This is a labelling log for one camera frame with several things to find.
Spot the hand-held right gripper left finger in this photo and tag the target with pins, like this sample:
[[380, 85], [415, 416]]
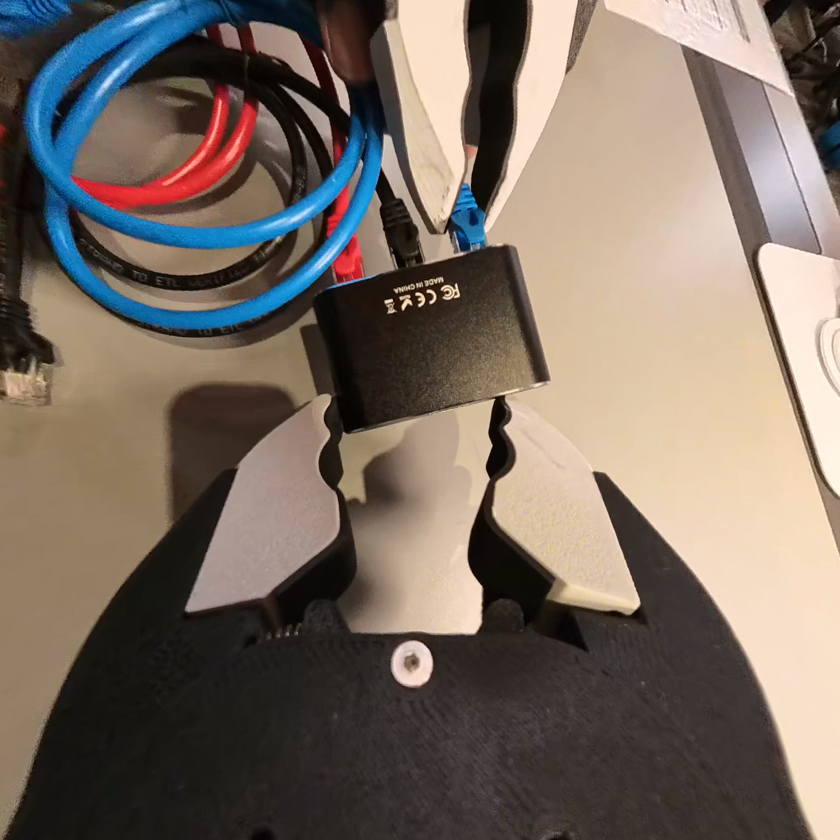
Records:
[[275, 525]]

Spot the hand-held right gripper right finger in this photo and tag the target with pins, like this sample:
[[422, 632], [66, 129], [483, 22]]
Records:
[[558, 518]]

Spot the person's left hand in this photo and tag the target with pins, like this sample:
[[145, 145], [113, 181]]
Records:
[[344, 39]]

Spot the black network switch box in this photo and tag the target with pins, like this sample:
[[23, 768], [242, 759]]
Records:
[[426, 354]]

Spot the printed paper sheet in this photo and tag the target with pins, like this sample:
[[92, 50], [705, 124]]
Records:
[[709, 33]]

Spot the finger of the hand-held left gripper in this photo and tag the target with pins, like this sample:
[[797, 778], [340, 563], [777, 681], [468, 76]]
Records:
[[420, 118], [548, 52]]

